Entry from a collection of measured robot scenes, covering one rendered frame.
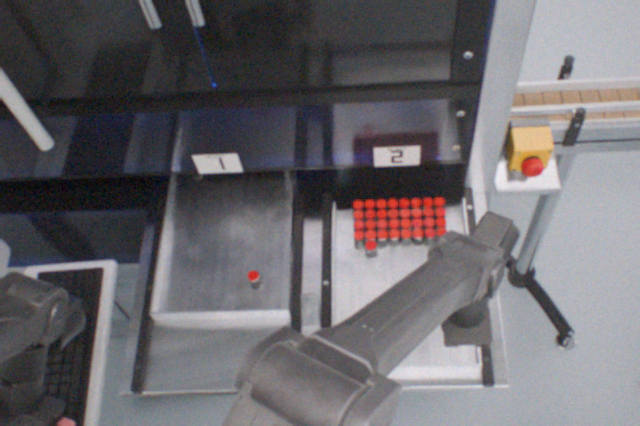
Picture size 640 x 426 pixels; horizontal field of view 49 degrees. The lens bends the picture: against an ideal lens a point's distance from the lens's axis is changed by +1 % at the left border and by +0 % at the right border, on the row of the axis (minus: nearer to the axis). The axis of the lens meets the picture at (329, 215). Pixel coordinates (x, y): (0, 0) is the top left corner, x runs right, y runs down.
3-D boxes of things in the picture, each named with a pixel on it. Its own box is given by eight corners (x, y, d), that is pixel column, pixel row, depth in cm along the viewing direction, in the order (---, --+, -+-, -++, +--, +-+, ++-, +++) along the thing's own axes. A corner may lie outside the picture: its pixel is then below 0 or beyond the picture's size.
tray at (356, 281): (334, 211, 142) (333, 202, 139) (463, 206, 140) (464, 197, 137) (333, 374, 125) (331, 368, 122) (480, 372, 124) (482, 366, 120)
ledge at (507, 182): (487, 140, 150) (488, 135, 149) (549, 138, 149) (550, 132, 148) (494, 196, 143) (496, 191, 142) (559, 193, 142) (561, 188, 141)
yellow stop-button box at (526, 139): (504, 141, 138) (509, 119, 132) (541, 140, 137) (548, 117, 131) (509, 173, 134) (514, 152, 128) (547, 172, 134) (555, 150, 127)
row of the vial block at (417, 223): (354, 231, 139) (352, 219, 135) (444, 228, 138) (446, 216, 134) (354, 240, 138) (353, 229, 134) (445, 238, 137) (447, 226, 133)
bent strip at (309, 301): (303, 305, 133) (300, 293, 127) (319, 305, 132) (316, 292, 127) (302, 378, 126) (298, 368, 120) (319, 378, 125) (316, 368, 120)
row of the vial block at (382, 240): (354, 241, 138) (353, 229, 134) (445, 238, 137) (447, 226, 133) (354, 250, 137) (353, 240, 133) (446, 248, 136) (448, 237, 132)
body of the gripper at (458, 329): (484, 279, 101) (489, 258, 95) (491, 347, 96) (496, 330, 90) (439, 280, 102) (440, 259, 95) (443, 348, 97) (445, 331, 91)
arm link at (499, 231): (425, 252, 84) (492, 280, 81) (466, 178, 88) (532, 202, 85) (431, 292, 94) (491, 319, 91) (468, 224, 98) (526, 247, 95)
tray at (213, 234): (175, 171, 150) (171, 162, 147) (295, 166, 149) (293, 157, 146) (154, 320, 133) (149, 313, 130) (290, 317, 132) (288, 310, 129)
